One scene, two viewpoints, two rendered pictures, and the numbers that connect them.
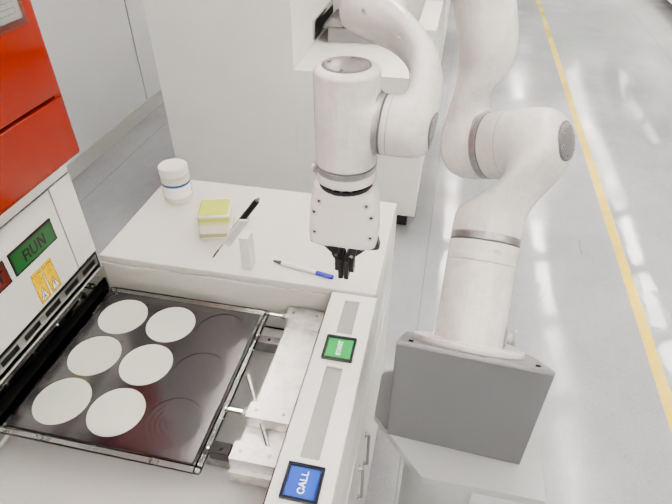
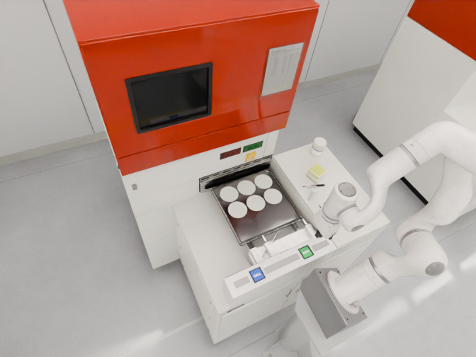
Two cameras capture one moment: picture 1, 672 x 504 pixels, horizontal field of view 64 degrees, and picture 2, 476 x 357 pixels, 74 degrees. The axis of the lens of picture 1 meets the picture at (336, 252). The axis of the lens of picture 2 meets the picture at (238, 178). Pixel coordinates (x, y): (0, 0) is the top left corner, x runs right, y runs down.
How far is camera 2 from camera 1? 64 cm
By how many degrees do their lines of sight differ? 34
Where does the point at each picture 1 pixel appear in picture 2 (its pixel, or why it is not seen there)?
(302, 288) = not seen: hidden behind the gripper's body
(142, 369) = (253, 203)
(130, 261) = (279, 166)
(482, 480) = (310, 329)
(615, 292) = not seen: outside the picture
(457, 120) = (408, 223)
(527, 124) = (423, 250)
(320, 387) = (288, 257)
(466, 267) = (360, 270)
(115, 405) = (239, 207)
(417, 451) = (302, 302)
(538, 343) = (440, 331)
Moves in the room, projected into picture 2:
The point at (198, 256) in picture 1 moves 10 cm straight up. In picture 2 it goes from (299, 181) to (303, 170)
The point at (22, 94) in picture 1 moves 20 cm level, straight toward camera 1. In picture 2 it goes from (275, 109) to (262, 138)
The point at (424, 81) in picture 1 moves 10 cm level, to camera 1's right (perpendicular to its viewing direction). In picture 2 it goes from (363, 214) to (389, 237)
